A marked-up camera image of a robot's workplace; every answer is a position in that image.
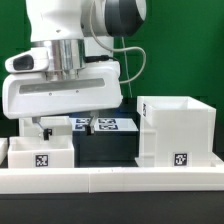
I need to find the white right fence rail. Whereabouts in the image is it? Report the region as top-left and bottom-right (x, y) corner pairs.
(211, 157), (224, 168)

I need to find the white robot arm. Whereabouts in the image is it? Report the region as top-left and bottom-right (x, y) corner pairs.
(2, 0), (147, 125)

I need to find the white drawer box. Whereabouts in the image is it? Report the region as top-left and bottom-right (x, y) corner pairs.
(19, 116), (72, 137)
(8, 136), (75, 168)

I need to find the marker sheet on table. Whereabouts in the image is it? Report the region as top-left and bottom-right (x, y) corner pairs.
(70, 118), (138, 132)

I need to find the white drawer cabinet frame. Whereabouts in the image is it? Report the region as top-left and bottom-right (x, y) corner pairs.
(135, 96), (216, 167)

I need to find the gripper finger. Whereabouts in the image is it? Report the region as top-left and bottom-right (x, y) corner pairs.
(32, 117), (52, 140)
(85, 111), (99, 135)

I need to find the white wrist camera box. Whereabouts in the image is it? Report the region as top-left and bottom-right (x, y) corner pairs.
(5, 47), (50, 73)

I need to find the grey thin cable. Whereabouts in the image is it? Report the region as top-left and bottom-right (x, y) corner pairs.
(89, 0), (148, 98)

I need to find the white front drawer box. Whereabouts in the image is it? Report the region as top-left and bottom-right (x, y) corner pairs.
(8, 136), (75, 168)

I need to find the white front fence rail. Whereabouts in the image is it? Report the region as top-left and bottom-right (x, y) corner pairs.
(0, 166), (224, 194)

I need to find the white fence rail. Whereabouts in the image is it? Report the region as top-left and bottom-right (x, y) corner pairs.
(211, 157), (224, 168)
(0, 166), (224, 194)

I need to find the white rear drawer box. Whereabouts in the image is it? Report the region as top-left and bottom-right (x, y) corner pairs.
(19, 116), (72, 137)

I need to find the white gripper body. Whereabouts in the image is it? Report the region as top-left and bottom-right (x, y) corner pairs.
(2, 61), (123, 119)

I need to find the white left fence piece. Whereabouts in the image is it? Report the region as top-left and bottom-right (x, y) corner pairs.
(0, 138), (8, 165)

